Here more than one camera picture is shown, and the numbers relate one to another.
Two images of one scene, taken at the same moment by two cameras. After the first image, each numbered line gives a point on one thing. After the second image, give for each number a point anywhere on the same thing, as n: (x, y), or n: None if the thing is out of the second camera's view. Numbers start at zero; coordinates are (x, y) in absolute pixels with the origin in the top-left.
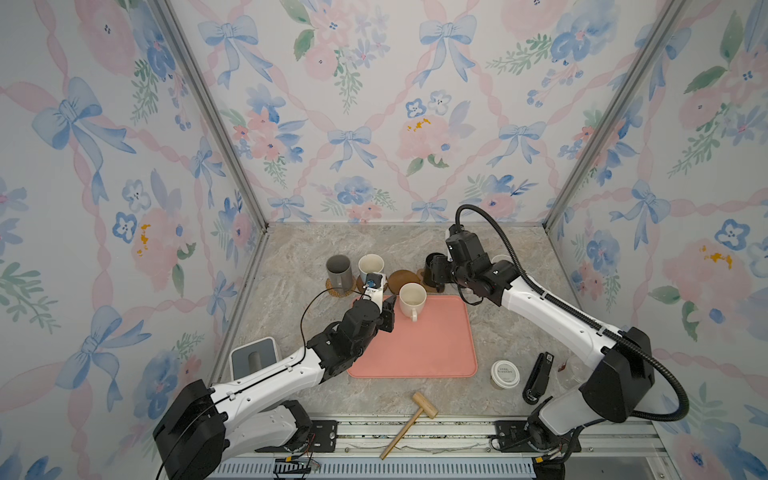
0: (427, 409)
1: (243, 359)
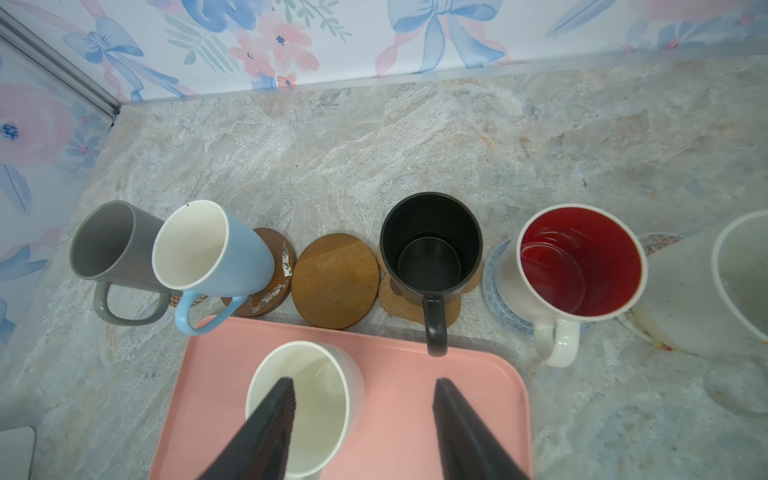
0: None
1: (17, 447)
